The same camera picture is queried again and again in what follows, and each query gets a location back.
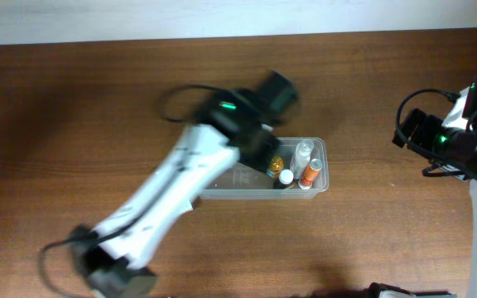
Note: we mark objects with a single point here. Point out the white green medicine box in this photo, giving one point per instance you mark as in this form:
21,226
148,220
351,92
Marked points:
187,207

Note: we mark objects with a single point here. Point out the dark syrup bottle white cap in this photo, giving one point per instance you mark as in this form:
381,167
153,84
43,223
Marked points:
284,181

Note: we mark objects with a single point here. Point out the clear plastic container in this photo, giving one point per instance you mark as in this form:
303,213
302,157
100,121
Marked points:
243,182

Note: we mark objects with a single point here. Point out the white squeeze bottle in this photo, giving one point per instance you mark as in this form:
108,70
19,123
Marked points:
301,158

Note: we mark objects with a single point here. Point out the gold lid small jar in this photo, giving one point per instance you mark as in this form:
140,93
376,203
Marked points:
275,167

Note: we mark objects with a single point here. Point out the orange tube white cap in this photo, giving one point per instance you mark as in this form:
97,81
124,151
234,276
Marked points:
311,172

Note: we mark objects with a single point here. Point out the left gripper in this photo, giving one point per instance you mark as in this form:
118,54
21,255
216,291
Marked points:
271,149

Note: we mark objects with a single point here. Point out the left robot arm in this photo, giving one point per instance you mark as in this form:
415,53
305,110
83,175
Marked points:
227,129

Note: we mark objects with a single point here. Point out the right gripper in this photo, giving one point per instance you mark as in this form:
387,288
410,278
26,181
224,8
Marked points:
428,125

